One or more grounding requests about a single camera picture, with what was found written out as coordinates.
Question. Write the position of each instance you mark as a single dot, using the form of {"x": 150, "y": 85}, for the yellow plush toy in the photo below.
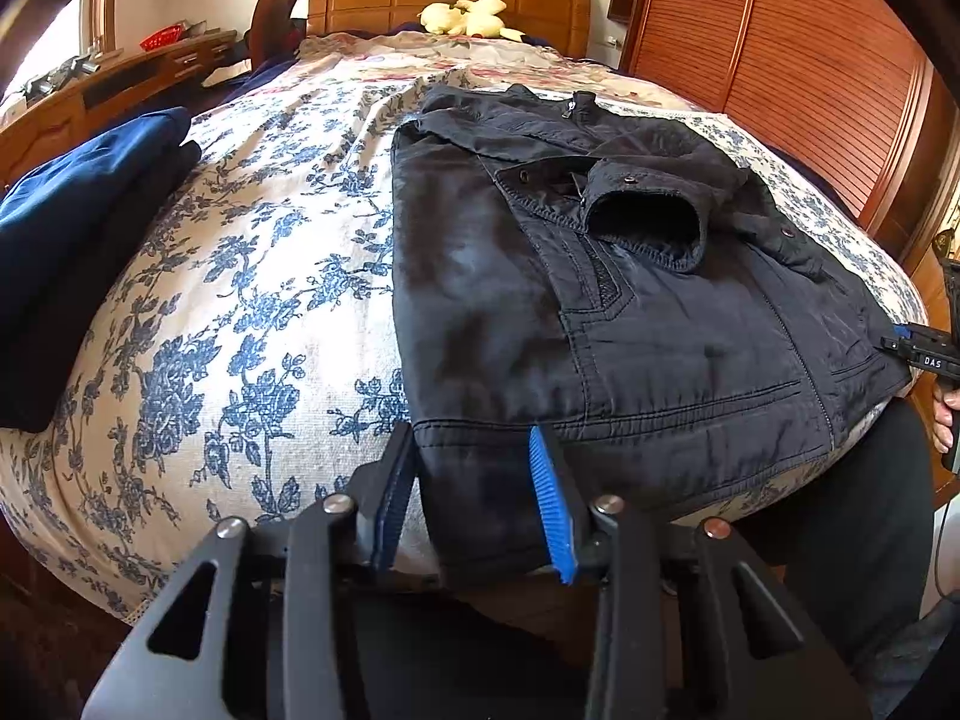
{"x": 457, "y": 15}

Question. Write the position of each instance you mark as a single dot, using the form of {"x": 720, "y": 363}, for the long wooden desk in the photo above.
{"x": 60, "y": 120}

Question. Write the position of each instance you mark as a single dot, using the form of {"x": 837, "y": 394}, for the black jacket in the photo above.
{"x": 600, "y": 315}

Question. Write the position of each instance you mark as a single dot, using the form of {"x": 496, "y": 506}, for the blue folded garment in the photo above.
{"x": 75, "y": 195}

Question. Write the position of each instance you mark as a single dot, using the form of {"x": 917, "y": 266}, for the black metal gadgets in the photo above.
{"x": 67, "y": 69}

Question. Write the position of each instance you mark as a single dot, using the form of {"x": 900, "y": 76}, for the red bowl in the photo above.
{"x": 162, "y": 37}

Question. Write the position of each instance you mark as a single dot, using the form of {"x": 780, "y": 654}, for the pink floral blanket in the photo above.
{"x": 375, "y": 52}

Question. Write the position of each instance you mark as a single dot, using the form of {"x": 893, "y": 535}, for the dark wooden chair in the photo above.
{"x": 270, "y": 22}

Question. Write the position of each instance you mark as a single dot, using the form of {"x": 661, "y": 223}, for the wooden framed window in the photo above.
{"x": 103, "y": 7}

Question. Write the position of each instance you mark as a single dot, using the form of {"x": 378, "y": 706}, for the person's right hand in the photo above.
{"x": 943, "y": 427}

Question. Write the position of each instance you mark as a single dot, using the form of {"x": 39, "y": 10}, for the blue floral bed sheet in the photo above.
{"x": 262, "y": 300}

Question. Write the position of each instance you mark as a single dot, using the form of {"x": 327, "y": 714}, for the wooden louvered wardrobe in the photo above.
{"x": 825, "y": 52}

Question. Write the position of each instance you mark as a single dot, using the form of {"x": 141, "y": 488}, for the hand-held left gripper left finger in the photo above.
{"x": 390, "y": 510}

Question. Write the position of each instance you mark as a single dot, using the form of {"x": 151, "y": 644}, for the person's black trousers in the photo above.
{"x": 840, "y": 525}

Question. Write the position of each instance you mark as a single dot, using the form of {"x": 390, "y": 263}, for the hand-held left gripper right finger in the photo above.
{"x": 551, "y": 510}

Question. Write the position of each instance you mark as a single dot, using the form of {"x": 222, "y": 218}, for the black folded garment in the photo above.
{"x": 82, "y": 330}

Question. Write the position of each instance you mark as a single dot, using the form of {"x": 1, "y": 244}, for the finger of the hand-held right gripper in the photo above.
{"x": 930, "y": 362}
{"x": 926, "y": 336}

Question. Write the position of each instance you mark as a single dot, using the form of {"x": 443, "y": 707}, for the wooden bed headboard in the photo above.
{"x": 375, "y": 0}

